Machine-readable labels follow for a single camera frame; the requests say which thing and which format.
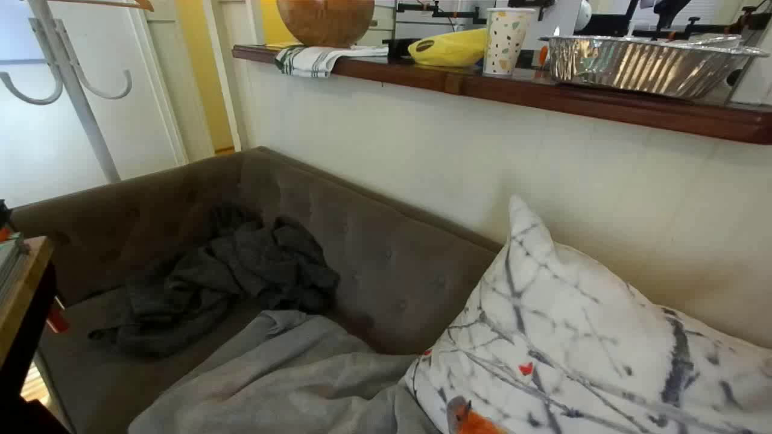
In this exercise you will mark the dark wooden shelf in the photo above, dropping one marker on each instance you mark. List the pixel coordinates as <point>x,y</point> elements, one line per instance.
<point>562,94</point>

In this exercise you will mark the striped white kitchen towel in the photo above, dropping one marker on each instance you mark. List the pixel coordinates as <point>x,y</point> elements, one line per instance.
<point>314,58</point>

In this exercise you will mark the aluminium foil tray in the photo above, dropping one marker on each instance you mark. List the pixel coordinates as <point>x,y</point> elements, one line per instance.
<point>642,64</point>

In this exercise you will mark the white door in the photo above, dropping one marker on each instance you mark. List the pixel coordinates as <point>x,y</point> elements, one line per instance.
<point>121,88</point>

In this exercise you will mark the polka dot paper cup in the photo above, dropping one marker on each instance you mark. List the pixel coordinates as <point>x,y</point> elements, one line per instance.
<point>507,39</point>

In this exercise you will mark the wooden side table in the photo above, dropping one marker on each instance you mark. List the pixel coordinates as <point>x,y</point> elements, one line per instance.
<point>19,314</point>

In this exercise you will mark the small red item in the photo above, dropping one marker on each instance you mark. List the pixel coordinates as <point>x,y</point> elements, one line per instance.
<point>55,317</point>

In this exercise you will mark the light grey blanket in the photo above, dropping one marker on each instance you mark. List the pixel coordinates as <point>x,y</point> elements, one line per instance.
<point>281,378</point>

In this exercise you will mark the white branch print pillow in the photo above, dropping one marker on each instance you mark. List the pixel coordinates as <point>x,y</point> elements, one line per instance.
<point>579,345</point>

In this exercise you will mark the black stand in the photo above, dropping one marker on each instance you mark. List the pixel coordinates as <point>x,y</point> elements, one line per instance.
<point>668,16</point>

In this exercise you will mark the yellow banana plush toy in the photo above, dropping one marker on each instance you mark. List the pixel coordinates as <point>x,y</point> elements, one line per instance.
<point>450,50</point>

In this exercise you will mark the dark grey crumpled cloth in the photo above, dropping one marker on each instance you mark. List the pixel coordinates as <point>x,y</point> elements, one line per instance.
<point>242,274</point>

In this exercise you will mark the brown tufted couch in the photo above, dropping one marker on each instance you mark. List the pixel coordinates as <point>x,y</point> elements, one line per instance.
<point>387,257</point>

